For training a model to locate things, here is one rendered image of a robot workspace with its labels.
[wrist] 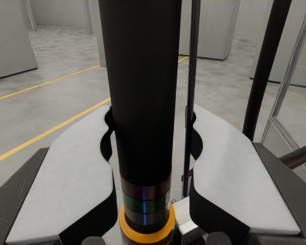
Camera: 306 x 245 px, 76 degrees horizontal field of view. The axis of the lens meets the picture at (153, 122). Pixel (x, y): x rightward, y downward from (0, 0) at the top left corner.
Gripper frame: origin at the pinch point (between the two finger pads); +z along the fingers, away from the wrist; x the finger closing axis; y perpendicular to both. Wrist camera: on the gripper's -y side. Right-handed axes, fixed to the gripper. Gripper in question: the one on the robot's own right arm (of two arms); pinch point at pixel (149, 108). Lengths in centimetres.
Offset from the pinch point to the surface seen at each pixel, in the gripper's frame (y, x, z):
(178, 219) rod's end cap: 10.8, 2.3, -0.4
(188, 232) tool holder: 11.2, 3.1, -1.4
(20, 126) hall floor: 165, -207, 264
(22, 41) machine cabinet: 85, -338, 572
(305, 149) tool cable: 10.1, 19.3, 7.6
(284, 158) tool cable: 9.8, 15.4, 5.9
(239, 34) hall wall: 142, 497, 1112
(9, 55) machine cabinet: 113, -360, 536
